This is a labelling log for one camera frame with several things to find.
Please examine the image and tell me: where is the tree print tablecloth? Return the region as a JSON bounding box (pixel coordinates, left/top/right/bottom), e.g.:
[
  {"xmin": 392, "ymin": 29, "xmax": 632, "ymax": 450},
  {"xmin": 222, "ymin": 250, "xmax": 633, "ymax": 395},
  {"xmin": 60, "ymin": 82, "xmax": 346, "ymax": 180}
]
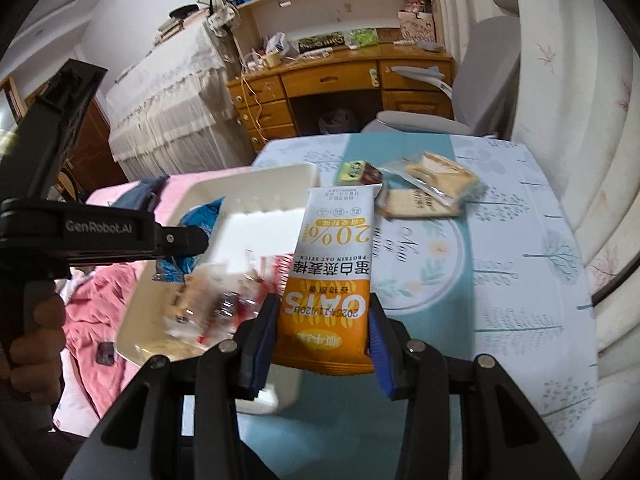
[{"xmin": 180, "ymin": 135, "xmax": 596, "ymax": 480}]

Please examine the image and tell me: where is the floral fabric bag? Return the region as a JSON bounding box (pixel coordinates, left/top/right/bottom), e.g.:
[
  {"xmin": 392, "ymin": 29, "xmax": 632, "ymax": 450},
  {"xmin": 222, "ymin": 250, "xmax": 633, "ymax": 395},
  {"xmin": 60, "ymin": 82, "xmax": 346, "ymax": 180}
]
[{"xmin": 207, "ymin": 5, "xmax": 241, "ymax": 36}]

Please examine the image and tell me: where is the sandwich bread packet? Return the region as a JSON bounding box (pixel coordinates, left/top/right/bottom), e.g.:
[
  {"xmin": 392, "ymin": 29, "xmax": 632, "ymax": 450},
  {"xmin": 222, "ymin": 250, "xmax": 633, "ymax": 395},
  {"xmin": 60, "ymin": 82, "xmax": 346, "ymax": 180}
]
[
  {"xmin": 375, "ymin": 187, "xmax": 463, "ymax": 220},
  {"xmin": 385, "ymin": 151, "xmax": 488, "ymax": 206}
]

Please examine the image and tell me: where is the black printed box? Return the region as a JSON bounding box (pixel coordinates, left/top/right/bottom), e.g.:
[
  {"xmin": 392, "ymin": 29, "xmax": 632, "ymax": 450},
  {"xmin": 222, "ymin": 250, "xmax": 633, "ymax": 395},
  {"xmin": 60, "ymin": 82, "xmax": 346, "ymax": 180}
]
[{"xmin": 297, "ymin": 35, "xmax": 348, "ymax": 53}]

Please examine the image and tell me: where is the wooden bookshelf hutch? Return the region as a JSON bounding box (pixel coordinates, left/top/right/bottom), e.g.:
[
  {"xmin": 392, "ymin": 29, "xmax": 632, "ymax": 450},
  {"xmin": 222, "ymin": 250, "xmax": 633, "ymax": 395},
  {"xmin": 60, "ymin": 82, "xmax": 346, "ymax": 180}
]
[{"xmin": 206, "ymin": 0, "xmax": 448, "ymax": 61}]

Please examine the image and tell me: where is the person's left hand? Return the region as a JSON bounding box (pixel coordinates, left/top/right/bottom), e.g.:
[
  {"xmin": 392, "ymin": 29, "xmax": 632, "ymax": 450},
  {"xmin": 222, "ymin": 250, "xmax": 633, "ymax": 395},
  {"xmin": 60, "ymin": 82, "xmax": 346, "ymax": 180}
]
[{"xmin": 0, "ymin": 327, "xmax": 68, "ymax": 407}]

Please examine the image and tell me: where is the black cable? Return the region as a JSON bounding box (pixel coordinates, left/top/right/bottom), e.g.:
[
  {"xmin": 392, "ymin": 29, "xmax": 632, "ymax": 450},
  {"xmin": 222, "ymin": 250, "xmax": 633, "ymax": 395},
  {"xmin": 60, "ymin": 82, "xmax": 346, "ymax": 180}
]
[{"xmin": 592, "ymin": 255, "xmax": 640, "ymax": 306}]

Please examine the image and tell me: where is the orange white oat bar packet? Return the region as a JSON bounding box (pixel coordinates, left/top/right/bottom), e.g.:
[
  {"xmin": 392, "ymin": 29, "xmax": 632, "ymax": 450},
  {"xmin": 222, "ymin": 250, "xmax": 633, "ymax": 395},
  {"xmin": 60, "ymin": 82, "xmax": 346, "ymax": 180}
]
[{"xmin": 270, "ymin": 183, "xmax": 383, "ymax": 376}]

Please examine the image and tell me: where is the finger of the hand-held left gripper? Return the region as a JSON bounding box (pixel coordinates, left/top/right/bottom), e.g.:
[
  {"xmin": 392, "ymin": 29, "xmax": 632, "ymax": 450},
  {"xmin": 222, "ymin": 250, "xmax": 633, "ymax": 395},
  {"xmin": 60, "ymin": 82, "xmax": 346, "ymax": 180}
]
[{"xmin": 154, "ymin": 225, "xmax": 211, "ymax": 262}]

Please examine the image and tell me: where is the lace covered cabinet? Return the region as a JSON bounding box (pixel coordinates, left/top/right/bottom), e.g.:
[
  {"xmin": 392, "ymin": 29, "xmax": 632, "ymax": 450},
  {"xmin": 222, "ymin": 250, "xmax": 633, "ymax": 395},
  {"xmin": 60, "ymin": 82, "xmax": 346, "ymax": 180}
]
[{"xmin": 107, "ymin": 20, "xmax": 256, "ymax": 183}]

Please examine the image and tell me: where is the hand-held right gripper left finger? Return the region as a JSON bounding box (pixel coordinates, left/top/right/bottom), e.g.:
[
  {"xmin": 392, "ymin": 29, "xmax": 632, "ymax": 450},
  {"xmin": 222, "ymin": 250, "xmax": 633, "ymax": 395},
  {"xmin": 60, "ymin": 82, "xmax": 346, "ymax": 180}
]
[{"xmin": 62, "ymin": 292, "xmax": 283, "ymax": 480}]

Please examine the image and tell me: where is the wooden door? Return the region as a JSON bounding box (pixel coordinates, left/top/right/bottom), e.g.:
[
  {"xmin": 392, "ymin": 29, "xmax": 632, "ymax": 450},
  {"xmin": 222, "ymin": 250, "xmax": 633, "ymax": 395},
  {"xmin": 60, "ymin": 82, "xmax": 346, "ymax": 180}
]
[{"xmin": 0, "ymin": 77, "xmax": 128, "ymax": 196}]

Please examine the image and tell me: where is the stack of books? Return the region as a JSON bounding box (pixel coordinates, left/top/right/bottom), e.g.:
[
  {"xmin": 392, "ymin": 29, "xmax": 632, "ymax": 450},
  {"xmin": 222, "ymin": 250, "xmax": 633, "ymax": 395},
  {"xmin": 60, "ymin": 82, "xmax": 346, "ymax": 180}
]
[{"xmin": 152, "ymin": 7, "xmax": 211, "ymax": 46}]

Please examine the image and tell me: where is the navy folded cloth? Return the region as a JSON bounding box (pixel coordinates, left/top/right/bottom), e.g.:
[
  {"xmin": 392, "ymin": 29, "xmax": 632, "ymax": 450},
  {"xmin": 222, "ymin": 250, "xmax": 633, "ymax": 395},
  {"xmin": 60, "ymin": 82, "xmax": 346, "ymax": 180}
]
[{"xmin": 107, "ymin": 177, "xmax": 168, "ymax": 211}]

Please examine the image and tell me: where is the white plastic bag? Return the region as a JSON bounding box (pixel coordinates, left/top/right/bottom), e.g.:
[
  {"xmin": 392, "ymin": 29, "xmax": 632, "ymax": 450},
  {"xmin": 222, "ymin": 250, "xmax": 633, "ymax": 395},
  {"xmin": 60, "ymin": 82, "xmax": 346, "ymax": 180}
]
[{"xmin": 262, "ymin": 31, "xmax": 291, "ymax": 56}]

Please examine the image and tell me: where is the blue white snack packet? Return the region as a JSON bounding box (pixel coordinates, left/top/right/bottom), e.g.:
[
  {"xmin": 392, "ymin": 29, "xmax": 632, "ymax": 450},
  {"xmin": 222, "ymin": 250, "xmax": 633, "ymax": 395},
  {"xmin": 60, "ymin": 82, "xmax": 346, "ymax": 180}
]
[{"xmin": 152, "ymin": 197, "xmax": 227, "ymax": 286}]

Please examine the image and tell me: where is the clear walnut packet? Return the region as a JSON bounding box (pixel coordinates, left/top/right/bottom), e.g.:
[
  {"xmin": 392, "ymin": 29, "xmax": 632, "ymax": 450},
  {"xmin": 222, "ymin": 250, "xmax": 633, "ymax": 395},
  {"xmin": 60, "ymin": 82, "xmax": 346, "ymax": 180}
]
[{"xmin": 165, "ymin": 265, "xmax": 221, "ymax": 331}]

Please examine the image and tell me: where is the clear yellow bites packet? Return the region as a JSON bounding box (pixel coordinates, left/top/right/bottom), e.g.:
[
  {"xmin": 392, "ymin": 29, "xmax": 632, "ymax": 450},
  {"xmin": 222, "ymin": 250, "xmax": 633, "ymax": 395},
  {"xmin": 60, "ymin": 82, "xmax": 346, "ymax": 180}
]
[{"xmin": 132, "ymin": 337, "xmax": 201, "ymax": 363}]

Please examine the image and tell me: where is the grey office chair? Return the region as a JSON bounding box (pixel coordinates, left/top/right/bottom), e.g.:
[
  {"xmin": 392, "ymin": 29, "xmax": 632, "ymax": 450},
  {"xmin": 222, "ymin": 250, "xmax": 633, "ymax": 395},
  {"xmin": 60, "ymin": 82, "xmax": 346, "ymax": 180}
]
[{"xmin": 361, "ymin": 0, "xmax": 523, "ymax": 136}]

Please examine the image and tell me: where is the green snack packet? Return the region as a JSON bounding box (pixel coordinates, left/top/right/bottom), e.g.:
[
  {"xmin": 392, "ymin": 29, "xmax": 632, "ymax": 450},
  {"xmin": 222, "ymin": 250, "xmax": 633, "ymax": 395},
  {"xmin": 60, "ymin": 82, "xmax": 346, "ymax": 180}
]
[{"xmin": 336, "ymin": 160, "xmax": 368, "ymax": 184}]

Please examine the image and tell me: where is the black bin with bag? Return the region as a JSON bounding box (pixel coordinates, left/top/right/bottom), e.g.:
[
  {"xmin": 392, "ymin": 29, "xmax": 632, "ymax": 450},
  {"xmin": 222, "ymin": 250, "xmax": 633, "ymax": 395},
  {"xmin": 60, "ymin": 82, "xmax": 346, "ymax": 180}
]
[{"xmin": 320, "ymin": 109, "xmax": 358, "ymax": 135}]

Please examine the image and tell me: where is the dark brown snack packet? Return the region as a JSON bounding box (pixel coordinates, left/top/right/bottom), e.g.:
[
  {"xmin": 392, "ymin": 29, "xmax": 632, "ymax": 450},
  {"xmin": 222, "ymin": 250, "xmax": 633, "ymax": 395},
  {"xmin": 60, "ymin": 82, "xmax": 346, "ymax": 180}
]
[{"xmin": 357, "ymin": 162, "xmax": 385, "ymax": 186}]

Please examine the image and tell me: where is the white printed box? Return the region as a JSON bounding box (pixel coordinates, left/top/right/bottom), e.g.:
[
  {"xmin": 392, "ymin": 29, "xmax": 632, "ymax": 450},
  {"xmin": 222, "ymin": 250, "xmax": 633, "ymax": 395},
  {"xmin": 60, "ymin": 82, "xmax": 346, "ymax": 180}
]
[{"xmin": 397, "ymin": 10, "xmax": 436, "ymax": 41}]

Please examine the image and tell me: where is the white plastic storage tray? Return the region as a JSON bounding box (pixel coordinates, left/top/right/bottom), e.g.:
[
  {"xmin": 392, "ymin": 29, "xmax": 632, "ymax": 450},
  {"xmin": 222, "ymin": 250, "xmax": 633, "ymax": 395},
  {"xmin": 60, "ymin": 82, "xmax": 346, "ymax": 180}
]
[{"xmin": 116, "ymin": 162, "xmax": 321, "ymax": 416}]

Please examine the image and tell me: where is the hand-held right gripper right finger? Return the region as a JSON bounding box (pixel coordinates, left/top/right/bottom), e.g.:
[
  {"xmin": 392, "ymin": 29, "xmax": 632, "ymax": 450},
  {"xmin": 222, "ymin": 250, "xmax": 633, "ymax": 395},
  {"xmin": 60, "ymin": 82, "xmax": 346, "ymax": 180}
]
[{"xmin": 367, "ymin": 305, "xmax": 583, "ymax": 480}]

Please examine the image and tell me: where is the deep pink fleece garment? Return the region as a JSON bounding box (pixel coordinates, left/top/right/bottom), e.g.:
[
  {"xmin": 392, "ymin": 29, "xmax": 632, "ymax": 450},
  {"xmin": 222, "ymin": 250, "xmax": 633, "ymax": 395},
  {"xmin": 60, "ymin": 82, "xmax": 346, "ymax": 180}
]
[{"xmin": 62, "ymin": 262, "xmax": 146, "ymax": 361}]

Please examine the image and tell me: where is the wooden desk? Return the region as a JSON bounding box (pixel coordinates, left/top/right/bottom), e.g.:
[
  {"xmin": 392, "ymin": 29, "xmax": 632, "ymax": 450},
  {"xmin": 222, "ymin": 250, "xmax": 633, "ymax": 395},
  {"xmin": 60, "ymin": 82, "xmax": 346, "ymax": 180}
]
[{"xmin": 226, "ymin": 42, "xmax": 456, "ymax": 156}]

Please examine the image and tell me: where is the white cable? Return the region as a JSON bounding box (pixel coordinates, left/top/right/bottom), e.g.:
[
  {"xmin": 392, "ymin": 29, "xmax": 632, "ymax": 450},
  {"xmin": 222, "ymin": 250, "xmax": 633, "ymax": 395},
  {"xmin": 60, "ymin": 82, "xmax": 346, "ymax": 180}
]
[{"xmin": 240, "ymin": 67, "xmax": 271, "ymax": 153}]

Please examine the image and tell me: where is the red apple print packet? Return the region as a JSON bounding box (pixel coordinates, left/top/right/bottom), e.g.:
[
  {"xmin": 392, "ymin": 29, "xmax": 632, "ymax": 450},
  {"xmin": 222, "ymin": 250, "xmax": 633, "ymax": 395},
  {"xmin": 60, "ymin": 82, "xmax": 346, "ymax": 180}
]
[{"xmin": 245, "ymin": 252, "xmax": 296, "ymax": 321}]

